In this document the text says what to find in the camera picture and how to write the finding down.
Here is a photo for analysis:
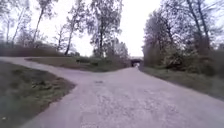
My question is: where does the grass verge under trees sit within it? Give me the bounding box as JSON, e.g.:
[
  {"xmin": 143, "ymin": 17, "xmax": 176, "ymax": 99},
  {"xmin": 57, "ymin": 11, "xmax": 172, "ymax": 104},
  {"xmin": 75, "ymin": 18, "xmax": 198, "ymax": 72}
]
[{"xmin": 139, "ymin": 65, "xmax": 224, "ymax": 102}]

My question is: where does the concrete underpass bridge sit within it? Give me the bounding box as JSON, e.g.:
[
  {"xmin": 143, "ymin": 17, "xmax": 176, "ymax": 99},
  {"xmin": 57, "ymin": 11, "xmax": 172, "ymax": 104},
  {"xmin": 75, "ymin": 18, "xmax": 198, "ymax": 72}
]
[{"xmin": 129, "ymin": 55, "xmax": 144, "ymax": 68}]

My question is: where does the grass verge with embankment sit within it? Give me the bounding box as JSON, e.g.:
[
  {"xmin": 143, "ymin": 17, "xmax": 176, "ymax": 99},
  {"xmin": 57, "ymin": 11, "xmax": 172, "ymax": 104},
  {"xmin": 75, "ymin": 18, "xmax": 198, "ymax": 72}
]
[{"xmin": 0, "ymin": 60, "xmax": 77, "ymax": 128}]

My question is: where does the wood of trees and bushes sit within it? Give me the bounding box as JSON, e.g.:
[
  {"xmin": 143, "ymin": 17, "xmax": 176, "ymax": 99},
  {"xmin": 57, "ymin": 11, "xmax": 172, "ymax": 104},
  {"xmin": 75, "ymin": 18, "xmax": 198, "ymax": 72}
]
[{"xmin": 141, "ymin": 0, "xmax": 224, "ymax": 77}]

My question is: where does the grass patch between paths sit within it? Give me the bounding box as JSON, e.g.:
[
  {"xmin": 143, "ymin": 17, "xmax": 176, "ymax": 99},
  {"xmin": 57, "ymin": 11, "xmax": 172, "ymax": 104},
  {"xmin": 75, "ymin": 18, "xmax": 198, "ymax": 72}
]
[{"xmin": 25, "ymin": 55, "xmax": 132, "ymax": 73}]

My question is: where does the grey gravel path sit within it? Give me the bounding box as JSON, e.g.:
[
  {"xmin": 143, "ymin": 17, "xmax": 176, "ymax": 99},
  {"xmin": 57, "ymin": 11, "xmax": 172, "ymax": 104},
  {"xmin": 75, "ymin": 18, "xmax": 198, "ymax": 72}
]
[{"xmin": 0, "ymin": 56, "xmax": 224, "ymax": 128}]

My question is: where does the row of tall trees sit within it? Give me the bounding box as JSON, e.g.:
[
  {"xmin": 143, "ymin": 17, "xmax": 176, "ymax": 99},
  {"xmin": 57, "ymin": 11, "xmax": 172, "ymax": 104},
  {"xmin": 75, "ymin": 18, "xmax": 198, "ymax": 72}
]
[{"xmin": 0, "ymin": 0, "xmax": 131, "ymax": 60}]

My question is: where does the hedge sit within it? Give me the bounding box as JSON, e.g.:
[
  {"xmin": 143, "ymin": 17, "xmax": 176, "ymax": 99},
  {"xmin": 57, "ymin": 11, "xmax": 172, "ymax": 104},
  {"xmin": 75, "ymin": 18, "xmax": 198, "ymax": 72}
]
[{"xmin": 0, "ymin": 43, "xmax": 68, "ymax": 58}]

